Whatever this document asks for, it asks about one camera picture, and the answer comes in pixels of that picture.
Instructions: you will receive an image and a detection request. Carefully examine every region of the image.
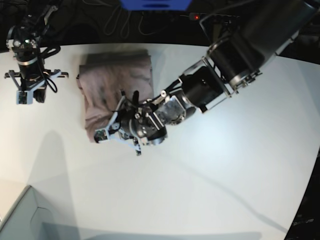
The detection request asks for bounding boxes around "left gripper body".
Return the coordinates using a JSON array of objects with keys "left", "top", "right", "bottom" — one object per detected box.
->
[{"left": 104, "top": 90, "right": 142, "bottom": 156}]

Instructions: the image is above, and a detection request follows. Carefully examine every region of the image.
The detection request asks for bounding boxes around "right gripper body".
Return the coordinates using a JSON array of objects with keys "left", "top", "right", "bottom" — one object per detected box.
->
[{"left": 4, "top": 69, "right": 69, "bottom": 93}]

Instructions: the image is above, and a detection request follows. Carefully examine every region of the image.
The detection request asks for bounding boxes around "mauve t-shirt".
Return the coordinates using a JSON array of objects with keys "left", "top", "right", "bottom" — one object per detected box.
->
[{"left": 77, "top": 49, "right": 154, "bottom": 143}]

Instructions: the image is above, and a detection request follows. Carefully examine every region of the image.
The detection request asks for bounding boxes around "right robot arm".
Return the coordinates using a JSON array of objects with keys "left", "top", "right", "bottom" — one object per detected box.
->
[{"left": 4, "top": 0, "right": 69, "bottom": 105}]

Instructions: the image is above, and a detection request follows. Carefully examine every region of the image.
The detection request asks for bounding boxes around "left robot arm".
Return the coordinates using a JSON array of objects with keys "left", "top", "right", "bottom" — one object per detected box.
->
[{"left": 94, "top": 0, "right": 320, "bottom": 155}]

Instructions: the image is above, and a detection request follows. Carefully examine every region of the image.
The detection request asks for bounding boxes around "blue plastic bin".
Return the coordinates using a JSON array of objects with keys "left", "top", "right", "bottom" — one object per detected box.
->
[{"left": 120, "top": 0, "right": 192, "bottom": 11}]

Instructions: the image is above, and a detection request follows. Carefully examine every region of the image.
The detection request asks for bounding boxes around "white power strip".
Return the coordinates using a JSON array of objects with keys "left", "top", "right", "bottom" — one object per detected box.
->
[{"left": 179, "top": 12, "right": 240, "bottom": 24}]

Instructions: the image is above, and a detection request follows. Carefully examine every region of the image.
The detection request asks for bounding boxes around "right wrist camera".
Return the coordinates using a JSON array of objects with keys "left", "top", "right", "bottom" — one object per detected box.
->
[{"left": 16, "top": 90, "right": 33, "bottom": 105}]

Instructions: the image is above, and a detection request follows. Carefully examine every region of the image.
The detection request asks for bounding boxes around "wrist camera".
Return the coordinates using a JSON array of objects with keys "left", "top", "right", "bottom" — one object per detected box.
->
[
  {"left": 94, "top": 128, "right": 110, "bottom": 144},
  {"left": 16, "top": 90, "right": 33, "bottom": 105}
]

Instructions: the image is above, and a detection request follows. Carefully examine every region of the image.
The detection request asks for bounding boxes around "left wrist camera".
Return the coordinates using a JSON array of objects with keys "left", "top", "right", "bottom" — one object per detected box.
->
[{"left": 94, "top": 128, "right": 110, "bottom": 144}]

